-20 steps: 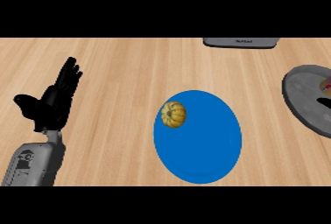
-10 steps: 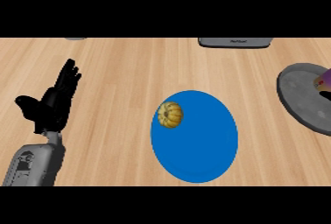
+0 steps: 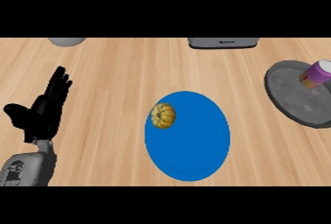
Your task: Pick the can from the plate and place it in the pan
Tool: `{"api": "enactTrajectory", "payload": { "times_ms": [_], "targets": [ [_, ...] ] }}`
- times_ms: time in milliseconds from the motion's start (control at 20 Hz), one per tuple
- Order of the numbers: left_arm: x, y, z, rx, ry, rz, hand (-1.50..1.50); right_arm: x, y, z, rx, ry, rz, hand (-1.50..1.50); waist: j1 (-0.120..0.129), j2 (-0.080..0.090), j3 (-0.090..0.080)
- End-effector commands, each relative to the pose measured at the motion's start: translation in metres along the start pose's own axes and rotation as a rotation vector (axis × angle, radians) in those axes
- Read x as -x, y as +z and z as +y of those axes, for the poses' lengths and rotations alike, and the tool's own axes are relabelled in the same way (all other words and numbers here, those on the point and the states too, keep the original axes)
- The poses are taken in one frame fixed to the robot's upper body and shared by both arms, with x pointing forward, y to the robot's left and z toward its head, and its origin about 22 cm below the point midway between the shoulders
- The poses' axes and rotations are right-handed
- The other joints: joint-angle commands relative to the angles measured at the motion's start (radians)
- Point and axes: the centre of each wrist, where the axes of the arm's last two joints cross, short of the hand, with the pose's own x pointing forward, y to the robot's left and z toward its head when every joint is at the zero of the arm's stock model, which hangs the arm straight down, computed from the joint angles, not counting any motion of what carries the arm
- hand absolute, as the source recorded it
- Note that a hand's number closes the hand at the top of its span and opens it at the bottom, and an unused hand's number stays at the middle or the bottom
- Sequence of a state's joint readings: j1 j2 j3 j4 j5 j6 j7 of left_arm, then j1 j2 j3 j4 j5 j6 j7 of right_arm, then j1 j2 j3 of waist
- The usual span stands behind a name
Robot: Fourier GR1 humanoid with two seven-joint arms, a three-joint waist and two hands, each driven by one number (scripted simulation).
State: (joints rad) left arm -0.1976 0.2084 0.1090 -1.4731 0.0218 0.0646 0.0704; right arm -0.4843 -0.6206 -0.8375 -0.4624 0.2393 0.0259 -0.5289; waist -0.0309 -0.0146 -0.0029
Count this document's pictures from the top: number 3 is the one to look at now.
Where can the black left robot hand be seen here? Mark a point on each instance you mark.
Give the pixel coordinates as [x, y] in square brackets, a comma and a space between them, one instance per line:
[42, 113]

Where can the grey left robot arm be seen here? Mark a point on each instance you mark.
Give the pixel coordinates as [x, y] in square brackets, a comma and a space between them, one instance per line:
[27, 167]

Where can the blue oval plate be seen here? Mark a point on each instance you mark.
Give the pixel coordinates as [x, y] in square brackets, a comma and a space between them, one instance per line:
[194, 145]

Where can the grey round pan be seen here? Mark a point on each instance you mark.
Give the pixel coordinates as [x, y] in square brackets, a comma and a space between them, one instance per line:
[297, 99]

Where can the purple can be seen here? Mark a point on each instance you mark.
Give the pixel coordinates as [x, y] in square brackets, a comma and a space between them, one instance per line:
[315, 74]

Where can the grey rounded object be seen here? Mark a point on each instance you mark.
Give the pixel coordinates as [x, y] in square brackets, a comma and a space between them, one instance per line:
[67, 41]

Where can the yellow ridged pumpkin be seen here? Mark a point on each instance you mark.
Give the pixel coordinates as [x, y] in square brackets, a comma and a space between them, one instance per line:
[163, 115]

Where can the grey rectangular appliance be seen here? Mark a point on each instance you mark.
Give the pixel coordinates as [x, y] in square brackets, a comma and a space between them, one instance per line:
[224, 42]

